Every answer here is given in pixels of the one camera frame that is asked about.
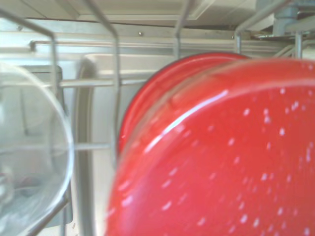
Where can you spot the red speckled enamel mug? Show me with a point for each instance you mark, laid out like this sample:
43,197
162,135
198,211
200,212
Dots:
221,159

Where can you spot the built-in dishwasher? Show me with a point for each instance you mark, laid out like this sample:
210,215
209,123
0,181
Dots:
147,49

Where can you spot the clear drinking glass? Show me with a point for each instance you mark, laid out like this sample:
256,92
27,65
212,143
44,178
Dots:
14,172

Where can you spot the grey plastic water fitting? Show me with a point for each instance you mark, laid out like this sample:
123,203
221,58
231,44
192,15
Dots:
283,22

